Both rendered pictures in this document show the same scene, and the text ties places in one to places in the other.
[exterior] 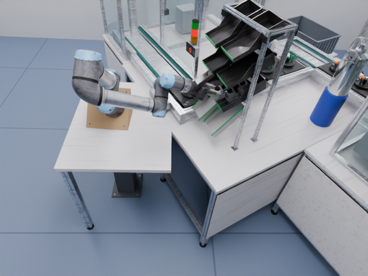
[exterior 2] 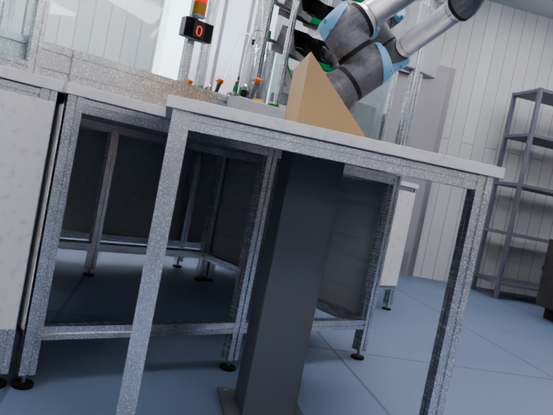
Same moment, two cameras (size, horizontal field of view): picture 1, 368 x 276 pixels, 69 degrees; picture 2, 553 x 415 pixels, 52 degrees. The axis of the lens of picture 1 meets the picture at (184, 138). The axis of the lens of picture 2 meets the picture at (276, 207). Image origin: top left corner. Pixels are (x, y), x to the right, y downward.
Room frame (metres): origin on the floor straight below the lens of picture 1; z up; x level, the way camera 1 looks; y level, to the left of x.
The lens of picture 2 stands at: (1.69, 2.20, 0.71)
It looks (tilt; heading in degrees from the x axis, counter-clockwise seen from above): 3 degrees down; 263
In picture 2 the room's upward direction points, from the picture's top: 11 degrees clockwise
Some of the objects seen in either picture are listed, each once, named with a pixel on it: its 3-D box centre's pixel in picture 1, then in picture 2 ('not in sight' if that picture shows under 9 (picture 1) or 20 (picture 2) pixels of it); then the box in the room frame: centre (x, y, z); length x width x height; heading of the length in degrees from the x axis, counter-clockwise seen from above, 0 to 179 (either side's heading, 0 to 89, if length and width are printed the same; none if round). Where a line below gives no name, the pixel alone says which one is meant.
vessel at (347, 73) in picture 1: (350, 67); (255, 64); (1.55, -1.02, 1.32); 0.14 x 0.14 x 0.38
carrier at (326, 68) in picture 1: (340, 65); not in sight; (2.12, -1.29, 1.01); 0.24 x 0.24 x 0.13; 33
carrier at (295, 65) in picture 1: (287, 59); not in sight; (2.16, -0.85, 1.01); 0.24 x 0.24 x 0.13; 33
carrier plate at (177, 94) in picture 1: (190, 93); not in sight; (1.62, -0.02, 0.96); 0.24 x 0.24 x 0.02; 33
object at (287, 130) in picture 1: (234, 91); (178, 129); (1.86, -0.39, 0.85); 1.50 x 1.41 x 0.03; 33
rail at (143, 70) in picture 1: (155, 84); (199, 102); (1.76, 0.26, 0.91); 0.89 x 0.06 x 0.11; 33
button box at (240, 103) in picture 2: (159, 98); (256, 111); (1.57, 0.20, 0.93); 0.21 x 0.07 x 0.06; 33
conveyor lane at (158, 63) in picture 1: (173, 78); not in sight; (1.88, 0.12, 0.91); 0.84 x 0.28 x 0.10; 33
